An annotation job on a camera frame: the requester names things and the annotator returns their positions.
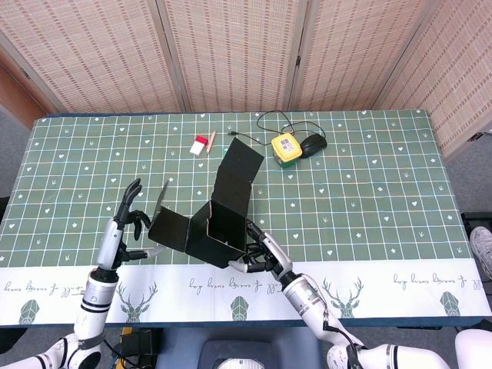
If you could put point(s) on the black paper box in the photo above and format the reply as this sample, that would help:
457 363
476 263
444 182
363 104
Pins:
234 184

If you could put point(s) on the green grid tablecloth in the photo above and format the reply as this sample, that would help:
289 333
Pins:
384 192

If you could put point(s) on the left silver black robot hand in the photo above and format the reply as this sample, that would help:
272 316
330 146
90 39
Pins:
109 242

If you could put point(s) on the white sneaker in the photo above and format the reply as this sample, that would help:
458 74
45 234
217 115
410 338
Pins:
482 250

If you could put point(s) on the black electronics box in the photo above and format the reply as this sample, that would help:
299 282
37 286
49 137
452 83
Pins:
140 342

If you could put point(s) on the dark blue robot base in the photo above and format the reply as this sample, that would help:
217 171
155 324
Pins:
184 350

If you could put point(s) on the yellow lid green container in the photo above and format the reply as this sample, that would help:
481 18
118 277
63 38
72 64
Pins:
285 148

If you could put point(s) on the bamboo folding screen panel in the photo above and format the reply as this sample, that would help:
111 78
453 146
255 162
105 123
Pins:
357 50
461 77
96 50
234 50

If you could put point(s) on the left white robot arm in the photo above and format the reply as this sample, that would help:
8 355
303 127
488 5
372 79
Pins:
96 296

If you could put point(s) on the red white eraser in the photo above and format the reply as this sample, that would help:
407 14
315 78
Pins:
198 147

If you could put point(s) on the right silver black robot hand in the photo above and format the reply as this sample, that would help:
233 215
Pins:
274 253

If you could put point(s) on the black plastic case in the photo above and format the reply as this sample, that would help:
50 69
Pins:
476 221

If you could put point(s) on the wooden pencil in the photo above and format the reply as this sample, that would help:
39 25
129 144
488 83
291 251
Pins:
210 142

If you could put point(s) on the black computer mouse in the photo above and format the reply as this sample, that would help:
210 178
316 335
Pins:
313 145

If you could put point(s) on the brown wooden door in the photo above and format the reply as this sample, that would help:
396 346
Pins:
15 96

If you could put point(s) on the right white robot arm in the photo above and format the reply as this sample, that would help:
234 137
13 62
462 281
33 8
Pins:
303 300

